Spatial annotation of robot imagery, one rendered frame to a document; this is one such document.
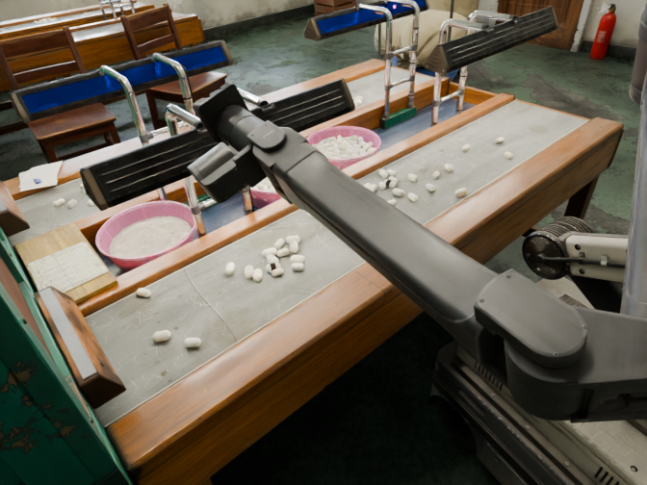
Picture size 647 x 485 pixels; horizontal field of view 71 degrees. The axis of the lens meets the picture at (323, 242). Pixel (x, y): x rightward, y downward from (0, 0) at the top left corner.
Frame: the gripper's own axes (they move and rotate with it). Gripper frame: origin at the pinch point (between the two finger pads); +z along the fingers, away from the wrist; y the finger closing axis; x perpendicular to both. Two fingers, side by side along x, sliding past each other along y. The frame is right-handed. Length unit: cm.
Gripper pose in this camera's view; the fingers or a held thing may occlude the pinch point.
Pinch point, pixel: (208, 106)
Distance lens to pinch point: 79.9
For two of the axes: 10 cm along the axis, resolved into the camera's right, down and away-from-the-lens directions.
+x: 7.6, -6.2, 1.9
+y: 3.2, 6.2, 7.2
